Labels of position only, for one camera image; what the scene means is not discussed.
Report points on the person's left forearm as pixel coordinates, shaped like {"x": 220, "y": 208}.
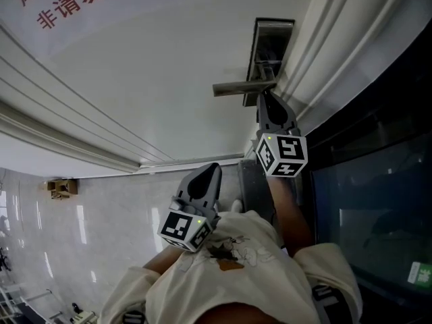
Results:
{"x": 165, "y": 260}

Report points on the white black floor device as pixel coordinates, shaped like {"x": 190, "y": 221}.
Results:
{"x": 84, "y": 316}

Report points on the black tripod stand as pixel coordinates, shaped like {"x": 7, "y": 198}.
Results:
{"x": 4, "y": 260}

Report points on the white metal rack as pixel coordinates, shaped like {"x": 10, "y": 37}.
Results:
{"x": 13, "y": 304}

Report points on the white paper notice red text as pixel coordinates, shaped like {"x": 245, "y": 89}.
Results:
{"x": 141, "y": 8}

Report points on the person's right forearm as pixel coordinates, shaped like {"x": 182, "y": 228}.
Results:
{"x": 290, "y": 214}

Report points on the white shoe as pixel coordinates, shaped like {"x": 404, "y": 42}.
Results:
{"x": 237, "y": 206}

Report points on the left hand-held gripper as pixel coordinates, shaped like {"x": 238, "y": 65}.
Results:
{"x": 182, "y": 229}

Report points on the flattened cardboard piece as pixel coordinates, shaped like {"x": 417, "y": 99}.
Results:
{"x": 62, "y": 189}

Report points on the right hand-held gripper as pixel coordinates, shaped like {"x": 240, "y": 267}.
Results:
{"x": 287, "y": 154}

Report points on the cream printed t-shirt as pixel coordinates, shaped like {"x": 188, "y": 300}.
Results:
{"x": 263, "y": 275}

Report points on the silver door lever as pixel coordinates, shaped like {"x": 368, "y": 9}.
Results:
{"x": 236, "y": 88}

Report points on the green and white sticker label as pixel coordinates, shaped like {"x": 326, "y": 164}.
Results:
{"x": 420, "y": 272}

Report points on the white door with handle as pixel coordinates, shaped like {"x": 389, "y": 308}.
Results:
{"x": 152, "y": 89}

